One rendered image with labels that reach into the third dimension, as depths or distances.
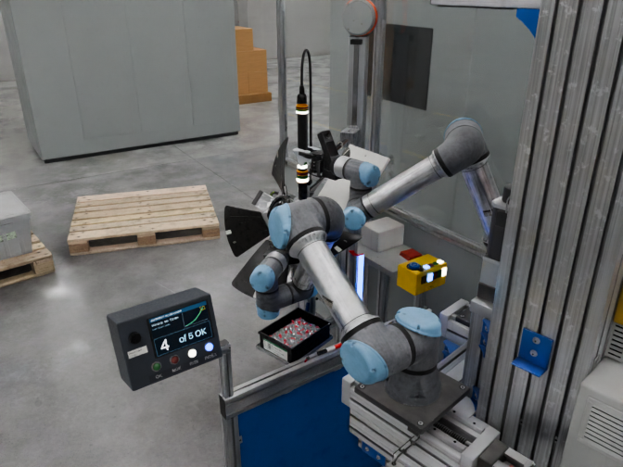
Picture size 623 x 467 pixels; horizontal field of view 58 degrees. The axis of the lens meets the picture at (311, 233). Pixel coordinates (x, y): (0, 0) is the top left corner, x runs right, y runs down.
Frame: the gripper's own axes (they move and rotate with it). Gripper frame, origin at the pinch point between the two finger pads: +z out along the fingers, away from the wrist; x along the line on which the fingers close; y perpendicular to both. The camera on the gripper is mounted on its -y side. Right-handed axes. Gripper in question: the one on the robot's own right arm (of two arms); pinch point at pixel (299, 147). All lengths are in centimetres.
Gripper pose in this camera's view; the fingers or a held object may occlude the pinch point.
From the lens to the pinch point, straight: 207.4
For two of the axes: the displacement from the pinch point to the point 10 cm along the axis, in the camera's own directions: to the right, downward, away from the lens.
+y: -0.1, 9.1, 4.2
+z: -7.1, -3.0, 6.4
